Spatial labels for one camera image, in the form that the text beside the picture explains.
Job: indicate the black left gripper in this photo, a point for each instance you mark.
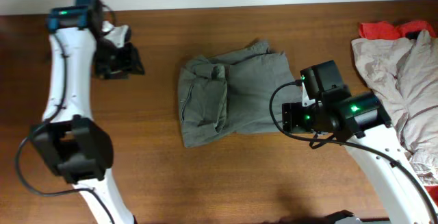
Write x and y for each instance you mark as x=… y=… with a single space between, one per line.
x=120 y=60

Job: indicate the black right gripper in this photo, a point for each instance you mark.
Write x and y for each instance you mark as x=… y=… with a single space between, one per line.
x=291 y=118

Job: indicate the grey cotton shorts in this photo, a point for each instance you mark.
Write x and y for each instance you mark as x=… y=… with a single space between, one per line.
x=238 y=92

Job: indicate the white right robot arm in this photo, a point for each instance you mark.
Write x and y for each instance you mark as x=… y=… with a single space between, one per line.
x=369 y=137

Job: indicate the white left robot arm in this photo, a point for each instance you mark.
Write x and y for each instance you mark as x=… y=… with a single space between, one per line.
x=71 y=144

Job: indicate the beige cloth garment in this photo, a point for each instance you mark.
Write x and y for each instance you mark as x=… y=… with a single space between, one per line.
x=402 y=73

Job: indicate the red cloth garment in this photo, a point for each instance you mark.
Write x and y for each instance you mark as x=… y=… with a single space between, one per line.
x=387 y=31

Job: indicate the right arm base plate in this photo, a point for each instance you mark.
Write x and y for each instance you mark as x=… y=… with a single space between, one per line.
x=347 y=217

